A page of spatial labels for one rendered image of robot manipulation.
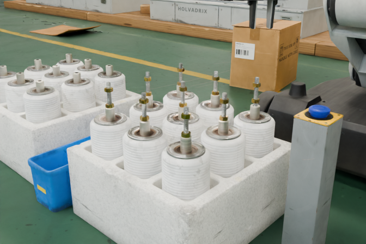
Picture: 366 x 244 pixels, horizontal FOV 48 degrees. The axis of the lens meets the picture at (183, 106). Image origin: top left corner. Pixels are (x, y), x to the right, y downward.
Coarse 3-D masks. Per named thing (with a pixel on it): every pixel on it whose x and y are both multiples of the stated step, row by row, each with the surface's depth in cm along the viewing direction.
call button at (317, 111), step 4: (312, 108) 79; (316, 108) 79; (320, 108) 79; (324, 108) 79; (328, 108) 79; (312, 112) 78; (316, 112) 78; (320, 112) 77; (324, 112) 77; (328, 112) 78; (312, 116) 79; (316, 116) 78; (320, 116) 78; (324, 116) 78
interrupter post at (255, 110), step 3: (252, 105) 95; (258, 105) 95; (252, 108) 94; (255, 108) 94; (258, 108) 94; (252, 111) 94; (255, 111) 94; (258, 111) 94; (252, 114) 95; (255, 114) 94; (258, 114) 95; (252, 117) 95; (255, 117) 95; (258, 117) 95
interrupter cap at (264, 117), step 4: (244, 112) 98; (248, 112) 98; (260, 112) 98; (264, 112) 98; (240, 116) 96; (244, 116) 96; (248, 116) 97; (260, 116) 97; (264, 116) 96; (268, 116) 96; (244, 120) 93; (248, 120) 93; (252, 120) 93; (256, 120) 93; (260, 120) 93; (264, 120) 93; (268, 120) 93
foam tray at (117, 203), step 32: (96, 160) 91; (256, 160) 91; (288, 160) 97; (96, 192) 92; (128, 192) 83; (160, 192) 79; (224, 192) 79; (256, 192) 89; (96, 224) 96; (128, 224) 86; (160, 224) 78; (192, 224) 74; (224, 224) 82; (256, 224) 92
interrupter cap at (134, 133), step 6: (138, 126) 90; (150, 126) 90; (156, 126) 90; (132, 132) 87; (138, 132) 88; (150, 132) 88; (156, 132) 87; (162, 132) 87; (132, 138) 84; (138, 138) 84; (144, 138) 84; (150, 138) 84; (156, 138) 85
